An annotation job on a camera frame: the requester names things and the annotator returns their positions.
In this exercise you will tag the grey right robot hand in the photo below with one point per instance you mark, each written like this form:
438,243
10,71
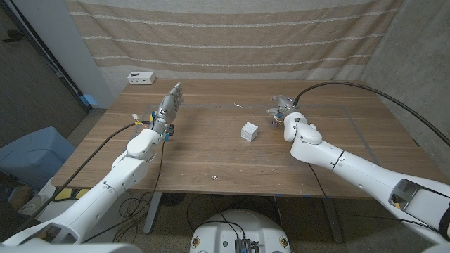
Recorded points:
287,104

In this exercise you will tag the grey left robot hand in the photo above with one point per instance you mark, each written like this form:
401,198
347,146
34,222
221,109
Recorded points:
169,107

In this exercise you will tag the small white box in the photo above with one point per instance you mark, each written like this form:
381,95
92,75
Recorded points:
249,133

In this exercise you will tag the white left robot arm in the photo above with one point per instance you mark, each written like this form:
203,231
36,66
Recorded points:
102,193

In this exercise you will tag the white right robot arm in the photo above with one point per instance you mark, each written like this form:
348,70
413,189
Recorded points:
351,165

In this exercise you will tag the white power strip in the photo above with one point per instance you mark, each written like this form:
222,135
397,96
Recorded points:
141,78

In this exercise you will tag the small light blue object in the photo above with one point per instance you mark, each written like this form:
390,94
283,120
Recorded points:
90,100

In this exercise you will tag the beige striped backdrop cloth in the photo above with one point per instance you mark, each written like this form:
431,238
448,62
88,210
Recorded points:
228,35

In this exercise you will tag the dark round grille disc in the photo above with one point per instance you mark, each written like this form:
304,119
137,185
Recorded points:
174,199

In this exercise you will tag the white floor mat yellow print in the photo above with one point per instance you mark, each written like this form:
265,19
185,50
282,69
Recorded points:
75,195

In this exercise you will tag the white robot torso base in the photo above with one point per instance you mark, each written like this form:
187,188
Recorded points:
218,235

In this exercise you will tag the blue-grey storage bin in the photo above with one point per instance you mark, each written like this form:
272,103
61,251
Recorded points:
31,154

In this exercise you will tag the grey electronics module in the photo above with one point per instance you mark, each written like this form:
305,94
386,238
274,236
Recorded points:
242,246

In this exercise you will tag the white sneaker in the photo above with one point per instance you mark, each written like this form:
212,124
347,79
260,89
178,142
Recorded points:
35,205

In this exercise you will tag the white robot chest plate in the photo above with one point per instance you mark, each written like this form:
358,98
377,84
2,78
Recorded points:
70,248

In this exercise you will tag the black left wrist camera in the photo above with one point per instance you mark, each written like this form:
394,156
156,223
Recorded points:
169,130

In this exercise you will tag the black door frame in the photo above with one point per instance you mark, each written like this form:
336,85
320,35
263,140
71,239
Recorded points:
58,68

